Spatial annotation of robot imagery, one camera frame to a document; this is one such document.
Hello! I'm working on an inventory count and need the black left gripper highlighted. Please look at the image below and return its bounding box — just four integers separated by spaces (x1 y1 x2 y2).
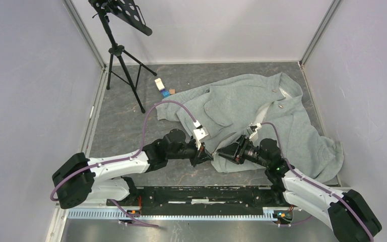
167 139 213 167

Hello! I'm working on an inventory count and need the white slotted cable duct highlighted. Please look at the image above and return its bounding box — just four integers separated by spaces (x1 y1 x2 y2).
67 208 287 222

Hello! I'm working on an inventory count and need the black music stand tripod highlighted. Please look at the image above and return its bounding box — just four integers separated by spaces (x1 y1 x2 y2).
88 0 157 113

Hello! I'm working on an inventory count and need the white and blue small box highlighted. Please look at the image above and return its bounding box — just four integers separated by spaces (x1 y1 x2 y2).
154 78 170 98

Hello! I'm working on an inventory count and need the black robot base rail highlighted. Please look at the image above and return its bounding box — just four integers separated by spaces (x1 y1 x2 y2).
117 186 289 216

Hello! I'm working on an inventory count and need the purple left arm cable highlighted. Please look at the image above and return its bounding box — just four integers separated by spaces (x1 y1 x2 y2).
50 100 202 228

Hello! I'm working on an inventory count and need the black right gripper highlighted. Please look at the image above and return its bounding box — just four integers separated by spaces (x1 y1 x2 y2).
217 134 269 168

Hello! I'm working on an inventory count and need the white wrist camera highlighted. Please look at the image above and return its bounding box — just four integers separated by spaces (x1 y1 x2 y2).
192 120 209 150
247 123 262 142

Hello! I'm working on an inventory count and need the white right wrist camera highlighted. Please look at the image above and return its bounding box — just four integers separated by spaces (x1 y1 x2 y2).
247 123 262 142

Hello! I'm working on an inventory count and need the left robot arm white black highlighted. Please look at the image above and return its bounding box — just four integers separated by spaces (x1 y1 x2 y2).
51 128 212 209

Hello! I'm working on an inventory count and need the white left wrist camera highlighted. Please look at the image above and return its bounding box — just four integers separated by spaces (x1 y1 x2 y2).
192 120 209 150

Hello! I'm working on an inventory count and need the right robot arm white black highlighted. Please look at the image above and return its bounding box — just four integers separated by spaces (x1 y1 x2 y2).
217 135 382 241

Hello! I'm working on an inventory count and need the grey zip-up jacket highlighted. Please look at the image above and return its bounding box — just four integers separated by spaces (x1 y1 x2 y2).
156 73 344 183

